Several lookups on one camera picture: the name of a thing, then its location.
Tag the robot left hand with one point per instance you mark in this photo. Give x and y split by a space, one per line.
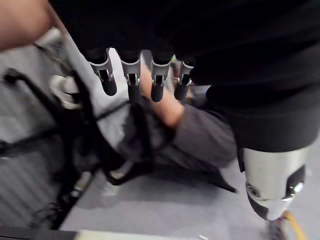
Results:
225 50

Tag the person's hand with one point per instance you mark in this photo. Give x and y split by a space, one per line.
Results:
165 110

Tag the person's grey-sleeved arm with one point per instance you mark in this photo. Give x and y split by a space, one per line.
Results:
205 135

